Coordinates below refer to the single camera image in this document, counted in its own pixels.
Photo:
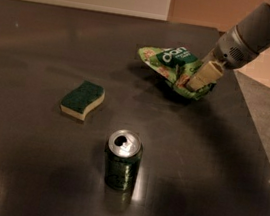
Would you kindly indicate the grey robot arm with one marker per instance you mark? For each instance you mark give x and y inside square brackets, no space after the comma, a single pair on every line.
[260,20]

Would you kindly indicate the green soda can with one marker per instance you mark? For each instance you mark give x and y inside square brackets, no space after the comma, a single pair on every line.
[123,153]

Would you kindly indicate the green rice chip bag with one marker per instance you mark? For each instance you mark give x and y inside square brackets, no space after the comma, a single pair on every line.
[177,66]

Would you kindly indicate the green and yellow sponge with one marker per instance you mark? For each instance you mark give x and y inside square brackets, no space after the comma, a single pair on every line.
[79,102]

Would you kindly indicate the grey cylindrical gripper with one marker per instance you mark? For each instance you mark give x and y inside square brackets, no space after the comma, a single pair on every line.
[230,51]

